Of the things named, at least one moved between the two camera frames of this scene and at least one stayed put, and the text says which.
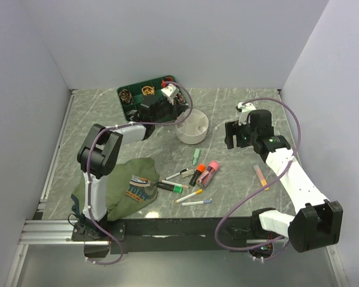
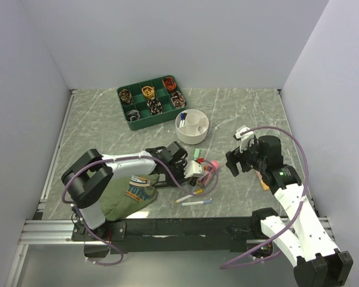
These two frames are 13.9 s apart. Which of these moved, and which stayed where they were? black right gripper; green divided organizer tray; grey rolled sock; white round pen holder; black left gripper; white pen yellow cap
Moved: black right gripper; black left gripper
Stayed: grey rolled sock; green divided organizer tray; white round pen holder; white pen yellow cap
